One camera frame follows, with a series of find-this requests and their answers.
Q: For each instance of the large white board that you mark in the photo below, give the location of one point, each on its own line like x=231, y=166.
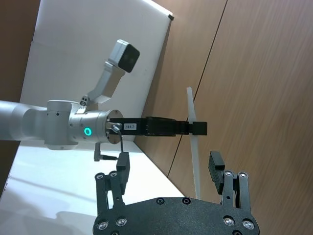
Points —
x=97, y=36

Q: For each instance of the white plastic piece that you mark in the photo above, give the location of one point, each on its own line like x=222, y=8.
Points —
x=195, y=156

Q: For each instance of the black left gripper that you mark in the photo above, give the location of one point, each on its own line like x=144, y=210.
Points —
x=156, y=126

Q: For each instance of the small black corner clip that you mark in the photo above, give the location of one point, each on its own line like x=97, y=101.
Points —
x=171, y=17

